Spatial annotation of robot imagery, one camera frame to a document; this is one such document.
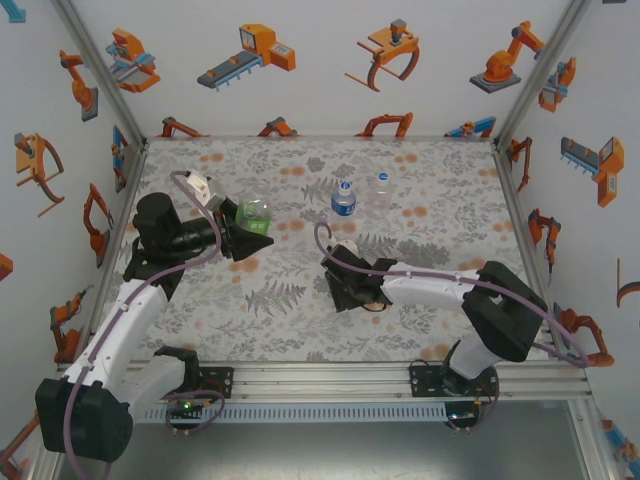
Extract green label plastic bottle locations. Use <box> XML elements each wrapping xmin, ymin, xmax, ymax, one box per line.
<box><xmin>234</xmin><ymin>197</ymin><xmax>274</xmax><ymax>236</ymax></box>

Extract blue label plastic bottle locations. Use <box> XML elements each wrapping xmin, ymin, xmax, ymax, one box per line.
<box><xmin>329</xmin><ymin>178</ymin><xmax>359</xmax><ymax>221</ymax></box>

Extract clear unlabelled plastic bottle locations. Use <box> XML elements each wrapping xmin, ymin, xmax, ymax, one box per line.
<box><xmin>368</xmin><ymin>171</ymin><xmax>397</xmax><ymax>219</ymax></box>

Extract floral table cloth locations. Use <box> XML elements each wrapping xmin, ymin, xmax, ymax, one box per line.
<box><xmin>102</xmin><ymin>137</ymin><xmax>556</xmax><ymax>364</ymax></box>

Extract purple cable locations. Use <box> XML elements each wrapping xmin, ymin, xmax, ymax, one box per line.
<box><xmin>64</xmin><ymin>169</ymin><xmax>226</xmax><ymax>480</ymax></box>
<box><xmin>313</xmin><ymin>222</ymin><xmax>591</xmax><ymax>432</ymax></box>

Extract aluminium table side rail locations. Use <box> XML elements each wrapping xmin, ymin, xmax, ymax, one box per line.
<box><xmin>27</xmin><ymin>139</ymin><xmax>150</xmax><ymax>480</ymax></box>
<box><xmin>492</xmin><ymin>139</ymin><xmax>616</xmax><ymax>480</ymax></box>

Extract aluminium table edge rail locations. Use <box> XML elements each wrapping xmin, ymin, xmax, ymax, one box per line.
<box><xmin>57</xmin><ymin>360</ymin><xmax>594</xmax><ymax>402</ymax></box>

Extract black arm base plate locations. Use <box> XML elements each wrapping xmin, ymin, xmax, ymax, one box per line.
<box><xmin>143</xmin><ymin>367</ymin><xmax>235</xmax><ymax>400</ymax></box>
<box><xmin>408</xmin><ymin>360</ymin><xmax>496</xmax><ymax>400</ymax></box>

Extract grey slotted cable duct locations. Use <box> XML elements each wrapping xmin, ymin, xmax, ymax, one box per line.
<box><xmin>142</xmin><ymin>403</ymin><xmax>447</xmax><ymax>424</ymax></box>

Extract aluminium corner post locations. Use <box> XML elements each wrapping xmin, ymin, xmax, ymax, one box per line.
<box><xmin>492</xmin><ymin>0</ymin><xmax>594</xmax><ymax>146</ymax></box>
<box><xmin>49</xmin><ymin>0</ymin><xmax>150</xmax><ymax>146</ymax></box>

